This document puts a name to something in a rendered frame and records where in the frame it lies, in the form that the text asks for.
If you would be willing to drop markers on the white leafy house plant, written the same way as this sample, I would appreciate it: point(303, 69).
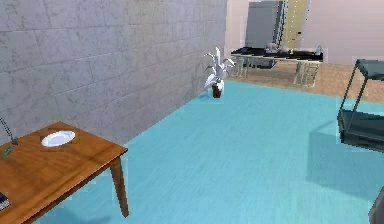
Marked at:
point(217, 71)

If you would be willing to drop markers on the grey kettle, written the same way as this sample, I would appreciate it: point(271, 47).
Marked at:
point(272, 46)

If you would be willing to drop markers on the grey fridge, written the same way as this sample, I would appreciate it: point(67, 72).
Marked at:
point(264, 25)

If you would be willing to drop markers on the black top long table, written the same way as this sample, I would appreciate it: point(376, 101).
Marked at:
point(276, 56)

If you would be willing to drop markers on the dark green metal shelf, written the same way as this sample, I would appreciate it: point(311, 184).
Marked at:
point(363, 123)

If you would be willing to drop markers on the pale yellow room door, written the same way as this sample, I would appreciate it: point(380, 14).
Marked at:
point(294, 23)

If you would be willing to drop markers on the dark grey rounded object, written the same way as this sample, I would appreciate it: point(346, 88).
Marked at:
point(377, 206)

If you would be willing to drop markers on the grey curved tap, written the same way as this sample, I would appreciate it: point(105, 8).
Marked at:
point(318, 50)

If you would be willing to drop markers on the dark blue book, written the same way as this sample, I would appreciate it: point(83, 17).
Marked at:
point(2, 200)

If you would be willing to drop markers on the brown wooden table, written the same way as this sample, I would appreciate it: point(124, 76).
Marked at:
point(56, 166)

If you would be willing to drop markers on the white round plate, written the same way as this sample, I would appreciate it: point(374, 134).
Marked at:
point(58, 138)

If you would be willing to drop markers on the thin grey desk lamp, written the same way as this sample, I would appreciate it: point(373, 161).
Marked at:
point(10, 135)

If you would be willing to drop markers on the grey round pot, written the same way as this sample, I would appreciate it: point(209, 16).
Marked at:
point(285, 50)

